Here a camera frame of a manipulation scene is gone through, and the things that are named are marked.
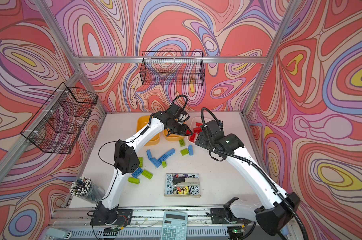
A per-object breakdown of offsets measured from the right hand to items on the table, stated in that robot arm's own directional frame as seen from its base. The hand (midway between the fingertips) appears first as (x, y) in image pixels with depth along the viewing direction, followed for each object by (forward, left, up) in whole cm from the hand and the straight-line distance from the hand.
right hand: (206, 145), depth 75 cm
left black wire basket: (+5, +71, +13) cm, 72 cm away
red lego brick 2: (+31, 0, -20) cm, 37 cm away
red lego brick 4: (+19, +5, -19) cm, 27 cm away
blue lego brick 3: (+4, +26, -20) cm, 34 cm away
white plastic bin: (+31, +2, -21) cm, 37 cm away
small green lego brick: (0, +24, -21) cm, 32 cm away
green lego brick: (+8, +11, -20) cm, 25 cm away
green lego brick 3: (-6, +34, -20) cm, 40 cm away
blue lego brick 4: (+1, +29, -20) cm, 35 cm away
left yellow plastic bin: (+33, +41, -16) cm, 55 cm away
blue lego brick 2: (+6, +34, -19) cm, 39 cm away
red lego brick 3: (+25, +1, -18) cm, 31 cm away
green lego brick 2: (-10, +40, -19) cm, 45 cm away
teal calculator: (-32, +17, -19) cm, 41 cm away
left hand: (+15, +8, -7) cm, 18 cm away
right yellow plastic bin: (+18, +21, -16) cm, 32 cm away
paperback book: (-13, +13, -19) cm, 27 cm away
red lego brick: (+11, +9, -3) cm, 15 cm away
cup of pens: (-18, +57, -4) cm, 60 cm away
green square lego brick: (+15, +13, -20) cm, 28 cm away
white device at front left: (-33, +69, -18) cm, 79 cm away
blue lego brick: (+10, +8, -19) cm, 23 cm away
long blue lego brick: (+7, +21, -19) cm, 30 cm away
